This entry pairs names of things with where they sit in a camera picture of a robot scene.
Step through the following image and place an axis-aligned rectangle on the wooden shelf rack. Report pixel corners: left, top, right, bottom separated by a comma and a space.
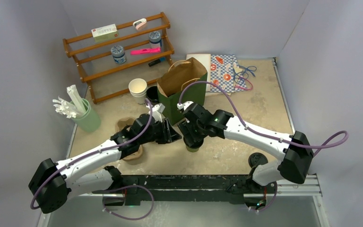
62, 12, 174, 104

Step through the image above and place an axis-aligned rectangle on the white green box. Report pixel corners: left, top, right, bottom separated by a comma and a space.
91, 24, 119, 43

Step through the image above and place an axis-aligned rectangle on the blue checkered paper bag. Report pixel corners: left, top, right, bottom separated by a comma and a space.
210, 54, 248, 93

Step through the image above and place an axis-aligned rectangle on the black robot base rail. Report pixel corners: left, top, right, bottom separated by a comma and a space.
92, 175, 277, 208

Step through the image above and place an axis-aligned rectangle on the blue lidded jar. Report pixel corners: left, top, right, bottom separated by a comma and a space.
148, 31, 162, 49
111, 45, 127, 64

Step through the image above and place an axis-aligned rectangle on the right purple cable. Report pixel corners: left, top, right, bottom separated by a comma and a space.
178, 81, 349, 157

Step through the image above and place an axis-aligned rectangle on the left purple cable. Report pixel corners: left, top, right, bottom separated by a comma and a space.
30, 99, 154, 210

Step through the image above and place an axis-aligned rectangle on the blue lidded jar left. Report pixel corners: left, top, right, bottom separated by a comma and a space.
111, 45, 127, 64

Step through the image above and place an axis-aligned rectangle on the blue lidded jar right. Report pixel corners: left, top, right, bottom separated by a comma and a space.
148, 31, 162, 49

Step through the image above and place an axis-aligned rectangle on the pink marker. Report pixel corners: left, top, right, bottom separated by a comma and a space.
130, 47, 161, 55

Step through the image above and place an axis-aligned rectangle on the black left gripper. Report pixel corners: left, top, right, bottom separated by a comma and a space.
138, 118, 181, 145

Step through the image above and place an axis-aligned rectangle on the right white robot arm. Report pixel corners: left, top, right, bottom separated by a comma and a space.
177, 101, 314, 192

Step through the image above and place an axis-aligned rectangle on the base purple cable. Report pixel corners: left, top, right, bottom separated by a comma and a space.
102, 184, 155, 221

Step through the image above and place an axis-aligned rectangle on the white paper bag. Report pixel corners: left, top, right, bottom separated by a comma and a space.
186, 53, 211, 82

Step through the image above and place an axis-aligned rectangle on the black paper cup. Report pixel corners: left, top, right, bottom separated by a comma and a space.
147, 86, 159, 105

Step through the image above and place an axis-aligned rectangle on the green straw holder cup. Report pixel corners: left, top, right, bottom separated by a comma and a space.
72, 98, 101, 132

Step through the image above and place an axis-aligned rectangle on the black blue marker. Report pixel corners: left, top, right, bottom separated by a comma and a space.
148, 57, 166, 67

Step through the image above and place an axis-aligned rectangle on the green paper bag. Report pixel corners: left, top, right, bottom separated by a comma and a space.
157, 58, 207, 125

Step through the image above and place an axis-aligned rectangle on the white paper cup stack left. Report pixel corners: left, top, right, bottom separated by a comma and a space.
128, 78, 148, 105

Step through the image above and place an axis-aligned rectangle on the black cup lid near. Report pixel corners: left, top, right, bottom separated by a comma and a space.
248, 152, 268, 168

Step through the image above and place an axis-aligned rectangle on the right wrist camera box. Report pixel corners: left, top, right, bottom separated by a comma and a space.
177, 101, 194, 111

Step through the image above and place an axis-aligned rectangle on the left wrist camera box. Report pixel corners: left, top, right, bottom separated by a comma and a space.
149, 104, 165, 122

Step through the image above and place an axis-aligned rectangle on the pink white clip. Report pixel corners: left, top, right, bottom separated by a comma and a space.
133, 18, 147, 31

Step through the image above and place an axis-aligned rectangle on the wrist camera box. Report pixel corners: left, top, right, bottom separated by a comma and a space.
177, 101, 194, 111
149, 104, 165, 122

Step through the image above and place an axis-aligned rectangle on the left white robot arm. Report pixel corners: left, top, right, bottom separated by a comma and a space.
28, 114, 182, 214

